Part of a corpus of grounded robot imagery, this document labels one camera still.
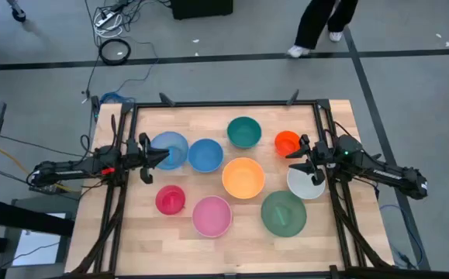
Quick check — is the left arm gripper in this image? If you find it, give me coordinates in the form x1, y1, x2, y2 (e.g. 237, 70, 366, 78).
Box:
125, 133, 171, 186

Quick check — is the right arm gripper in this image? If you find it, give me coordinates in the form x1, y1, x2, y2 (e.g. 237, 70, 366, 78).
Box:
285, 133, 330, 187

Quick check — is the light blue translucent bowl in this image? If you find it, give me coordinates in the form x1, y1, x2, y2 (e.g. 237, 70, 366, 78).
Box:
150, 130, 189, 171

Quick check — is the small orange-red bowl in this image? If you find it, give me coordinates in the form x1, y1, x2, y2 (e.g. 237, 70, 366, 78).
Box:
274, 129, 302, 158

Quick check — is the white plastic bowl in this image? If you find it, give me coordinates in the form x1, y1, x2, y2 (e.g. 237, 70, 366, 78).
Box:
286, 166, 326, 201

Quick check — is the blue plastic bowl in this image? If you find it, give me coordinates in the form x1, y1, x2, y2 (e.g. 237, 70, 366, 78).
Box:
187, 138, 225, 174

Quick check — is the large orange bowl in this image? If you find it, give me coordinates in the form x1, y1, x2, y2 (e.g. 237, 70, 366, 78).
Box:
221, 157, 266, 200

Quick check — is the teal plastic bowl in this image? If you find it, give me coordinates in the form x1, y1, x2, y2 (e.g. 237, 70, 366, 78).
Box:
226, 115, 263, 150

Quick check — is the pink plastic bowl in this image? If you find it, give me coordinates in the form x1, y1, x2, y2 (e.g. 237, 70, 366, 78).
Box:
191, 195, 233, 239

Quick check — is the small crimson bowl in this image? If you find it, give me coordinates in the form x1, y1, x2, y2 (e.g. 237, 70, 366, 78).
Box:
154, 184, 187, 216

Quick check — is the large green translucent bowl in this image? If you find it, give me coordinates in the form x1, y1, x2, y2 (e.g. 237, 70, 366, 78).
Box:
260, 189, 308, 239

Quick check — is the black device with green light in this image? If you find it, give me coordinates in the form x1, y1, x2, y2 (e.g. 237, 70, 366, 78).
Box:
90, 95, 102, 119

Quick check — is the small black adapter box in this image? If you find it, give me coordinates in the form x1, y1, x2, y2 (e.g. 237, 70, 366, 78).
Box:
28, 184, 60, 195

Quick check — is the grey cart with white panel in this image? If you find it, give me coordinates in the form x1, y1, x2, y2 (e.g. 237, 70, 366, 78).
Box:
10, 199, 78, 269

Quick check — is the black beam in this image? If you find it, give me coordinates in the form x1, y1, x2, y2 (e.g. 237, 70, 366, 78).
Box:
0, 197, 74, 238

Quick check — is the white power strip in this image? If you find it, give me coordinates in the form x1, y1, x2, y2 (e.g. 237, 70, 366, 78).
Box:
94, 10, 117, 27

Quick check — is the black box on floor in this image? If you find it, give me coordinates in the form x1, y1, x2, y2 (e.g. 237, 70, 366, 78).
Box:
170, 0, 234, 21

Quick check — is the black caster wheel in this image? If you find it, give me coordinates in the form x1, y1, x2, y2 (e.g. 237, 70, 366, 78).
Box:
5, 0, 27, 23

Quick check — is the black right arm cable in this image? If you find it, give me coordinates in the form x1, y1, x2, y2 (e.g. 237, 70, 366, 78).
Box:
330, 120, 353, 140

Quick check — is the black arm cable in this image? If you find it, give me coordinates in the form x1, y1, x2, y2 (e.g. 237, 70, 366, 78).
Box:
330, 120, 353, 140
78, 133, 94, 157

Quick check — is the black angled frame bracket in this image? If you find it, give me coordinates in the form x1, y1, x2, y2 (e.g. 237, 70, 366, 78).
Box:
158, 91, 176, 108
285, 88, 300, 106

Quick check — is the blue cable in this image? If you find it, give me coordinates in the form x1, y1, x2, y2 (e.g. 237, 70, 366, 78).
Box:
378, 203, 425, 270
98, 36, 159, 105

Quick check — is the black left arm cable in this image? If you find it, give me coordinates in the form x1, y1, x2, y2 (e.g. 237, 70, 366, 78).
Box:
78, 133, 94, 157

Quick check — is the black aluminium table frame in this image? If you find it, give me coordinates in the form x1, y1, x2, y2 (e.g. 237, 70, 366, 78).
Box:
72, 99, 394, 279

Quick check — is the long black floor cable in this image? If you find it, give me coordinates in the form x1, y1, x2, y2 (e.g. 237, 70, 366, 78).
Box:
0, 134, 88, 159

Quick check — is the black ring with glass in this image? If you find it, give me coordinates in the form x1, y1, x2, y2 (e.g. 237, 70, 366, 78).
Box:
98, 37, 132, 66

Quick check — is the white cable coil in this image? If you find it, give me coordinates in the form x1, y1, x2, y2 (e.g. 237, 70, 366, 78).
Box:
93, 14, 124, 39

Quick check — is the yellow cable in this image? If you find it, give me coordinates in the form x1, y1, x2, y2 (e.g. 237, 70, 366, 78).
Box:
0, 148, 80, 194

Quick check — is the black cable tangle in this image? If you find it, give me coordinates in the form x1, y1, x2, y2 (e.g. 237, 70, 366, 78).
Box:
84, 0, 173, 24

